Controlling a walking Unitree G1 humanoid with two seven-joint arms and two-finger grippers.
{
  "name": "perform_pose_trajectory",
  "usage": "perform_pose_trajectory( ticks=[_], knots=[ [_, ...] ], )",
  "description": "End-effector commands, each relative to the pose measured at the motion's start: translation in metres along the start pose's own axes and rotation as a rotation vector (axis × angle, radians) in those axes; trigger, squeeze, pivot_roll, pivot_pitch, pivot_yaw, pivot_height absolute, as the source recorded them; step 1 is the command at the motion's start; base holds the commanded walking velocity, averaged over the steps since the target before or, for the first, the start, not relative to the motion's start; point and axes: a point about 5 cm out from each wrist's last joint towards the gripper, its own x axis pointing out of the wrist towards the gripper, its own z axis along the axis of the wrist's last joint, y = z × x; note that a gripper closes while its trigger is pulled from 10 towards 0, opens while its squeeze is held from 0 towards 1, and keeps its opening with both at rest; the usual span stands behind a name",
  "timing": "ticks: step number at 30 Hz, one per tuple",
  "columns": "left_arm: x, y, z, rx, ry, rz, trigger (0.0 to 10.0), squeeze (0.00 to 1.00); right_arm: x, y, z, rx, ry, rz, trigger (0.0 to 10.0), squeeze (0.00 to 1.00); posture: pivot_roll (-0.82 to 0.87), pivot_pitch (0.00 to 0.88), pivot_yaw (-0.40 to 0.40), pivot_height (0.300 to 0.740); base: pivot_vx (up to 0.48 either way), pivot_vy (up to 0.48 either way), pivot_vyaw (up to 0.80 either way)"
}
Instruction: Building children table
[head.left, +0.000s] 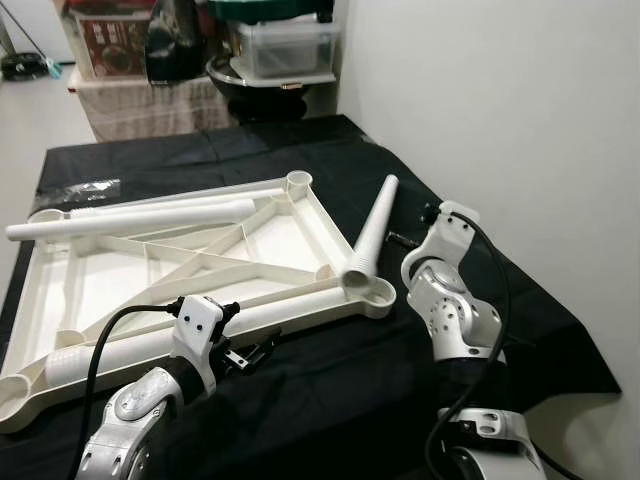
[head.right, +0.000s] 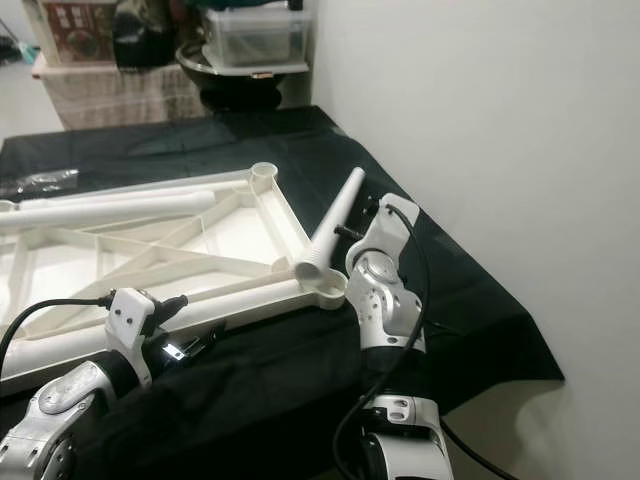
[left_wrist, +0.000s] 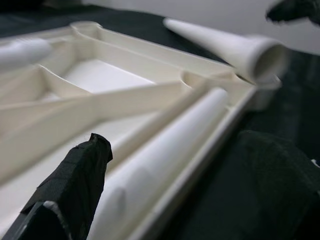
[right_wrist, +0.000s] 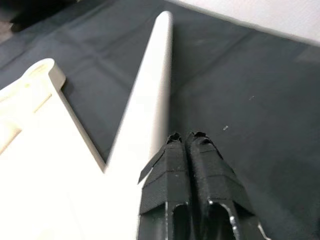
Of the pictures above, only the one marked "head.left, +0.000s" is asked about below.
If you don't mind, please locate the white plastic table leg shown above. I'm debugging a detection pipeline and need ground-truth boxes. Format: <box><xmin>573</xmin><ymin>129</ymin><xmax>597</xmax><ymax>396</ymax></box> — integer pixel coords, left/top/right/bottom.
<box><xmin>67</xmin><ymin>187</ymin><xmax>293</xmax><ymax>217</ymax></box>
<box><xmin>44</xmin><ymin>277</ymin><xmax>353</xmax><ymax>388</ymax></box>
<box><xmin>339</xmin><ymin>173</ymin><xmax>401</xmax><ymax>293</ymax></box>
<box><xmin>3</xmin><ymin>197</ymin><xmax>258</xmax><ymax>244</ymax></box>

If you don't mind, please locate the cream plastic children table top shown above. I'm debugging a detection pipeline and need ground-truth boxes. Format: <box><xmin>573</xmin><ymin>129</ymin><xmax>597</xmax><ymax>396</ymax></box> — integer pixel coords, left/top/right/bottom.
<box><xmin>0</xmin><ymin>170</ymin><xmax>399</xmax><ymax>435</ymax></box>

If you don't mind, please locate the black table cloth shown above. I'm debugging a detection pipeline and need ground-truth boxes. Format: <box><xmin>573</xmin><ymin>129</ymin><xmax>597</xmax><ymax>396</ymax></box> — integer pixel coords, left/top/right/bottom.
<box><xmin>0</xmin><ymin>112</ymin><xmax>623</xmax><ymax>480</ymax></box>

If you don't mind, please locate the clear plastic bag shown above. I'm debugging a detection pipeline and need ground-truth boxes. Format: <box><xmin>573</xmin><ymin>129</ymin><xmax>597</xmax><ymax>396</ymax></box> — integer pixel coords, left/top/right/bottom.
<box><xmin>44</xmin><ymin>177</ymin><xmax>123</xmax><ymax>203</ymax></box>

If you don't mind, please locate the black round bowl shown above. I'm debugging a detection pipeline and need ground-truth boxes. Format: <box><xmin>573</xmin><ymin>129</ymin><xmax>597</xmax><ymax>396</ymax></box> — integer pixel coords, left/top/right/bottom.
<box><xmin>204</xmin><ymin>55</ymin><xmax>338</xmax><ymax>127</ymax></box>

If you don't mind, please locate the cloth covered bench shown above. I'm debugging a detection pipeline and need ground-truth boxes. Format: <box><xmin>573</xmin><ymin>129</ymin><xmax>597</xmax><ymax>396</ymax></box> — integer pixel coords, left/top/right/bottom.
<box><xmin>67</xmin><ymin>71</ymin><xmax>238</xmax><ymax>142</ymax></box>

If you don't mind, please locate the clear plastic storage box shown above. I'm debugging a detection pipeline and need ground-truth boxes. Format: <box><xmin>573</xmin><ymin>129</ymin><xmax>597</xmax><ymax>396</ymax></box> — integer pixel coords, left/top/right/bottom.
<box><xmin>229</xmin><ymin>17</ymin><xmax>341</xmax><ymax>83</ymax></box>

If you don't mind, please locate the green round lid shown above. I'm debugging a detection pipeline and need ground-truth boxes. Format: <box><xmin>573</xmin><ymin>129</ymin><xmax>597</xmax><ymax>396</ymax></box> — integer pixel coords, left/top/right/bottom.
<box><xmin>207</xmin><ymin>0</ymin><xmax>333</xmax><ymax>26</ymax></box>

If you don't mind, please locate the black bag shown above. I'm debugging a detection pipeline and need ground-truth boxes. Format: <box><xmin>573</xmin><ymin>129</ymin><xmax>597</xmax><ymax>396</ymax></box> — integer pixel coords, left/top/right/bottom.
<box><xmin>144</xmin><ymin>0</ymin><xmax>212</xmax><ymax>84</ymax></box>

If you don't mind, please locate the storage box with orange lid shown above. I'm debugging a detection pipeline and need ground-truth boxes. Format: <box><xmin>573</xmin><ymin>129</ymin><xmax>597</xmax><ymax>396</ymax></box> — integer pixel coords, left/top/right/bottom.
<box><xmin>61</xmin><ymin>0</ymin><xmax>163</xmax><ymax>82</ymax></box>

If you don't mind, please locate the broom with teal head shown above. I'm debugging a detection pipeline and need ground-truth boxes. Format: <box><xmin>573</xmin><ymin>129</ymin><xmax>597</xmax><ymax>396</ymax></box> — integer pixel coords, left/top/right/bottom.
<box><xmin>0</xmin><ymin>8</ymin><xmax>48</xmax><ymax>58</ymax></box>

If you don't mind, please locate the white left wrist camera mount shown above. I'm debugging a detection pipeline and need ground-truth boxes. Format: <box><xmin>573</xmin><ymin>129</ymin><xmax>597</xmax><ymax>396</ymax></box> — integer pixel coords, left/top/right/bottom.
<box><xmin>171</xmin><ymin>294</ymin><xmax>227</xmax><ymax>393</ymax></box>

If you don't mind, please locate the black coiled hose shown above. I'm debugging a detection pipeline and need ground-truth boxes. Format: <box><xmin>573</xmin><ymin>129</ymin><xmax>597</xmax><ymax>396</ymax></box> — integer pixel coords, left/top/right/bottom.
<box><xmin>0</xmin><ymin>52</ymin><xmax>52</xmax><ymax>82</ymax></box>

